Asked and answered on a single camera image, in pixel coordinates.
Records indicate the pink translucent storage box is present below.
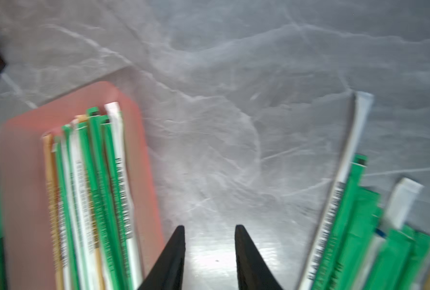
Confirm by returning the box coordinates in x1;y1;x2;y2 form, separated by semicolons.
0;82;165;290

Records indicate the white PLA printed straw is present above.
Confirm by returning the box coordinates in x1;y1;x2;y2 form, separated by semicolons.
103;102;143;290

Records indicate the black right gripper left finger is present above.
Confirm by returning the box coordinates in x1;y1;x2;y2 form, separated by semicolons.
138;225;185;290

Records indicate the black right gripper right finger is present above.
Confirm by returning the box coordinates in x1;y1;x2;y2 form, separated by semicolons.
235;225;282;290

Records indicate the white printed wrapped straw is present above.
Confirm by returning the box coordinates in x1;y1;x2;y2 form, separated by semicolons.
297;91;374;290

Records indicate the green PLA printed straw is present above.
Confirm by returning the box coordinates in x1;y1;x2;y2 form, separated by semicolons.
81;107;127;290

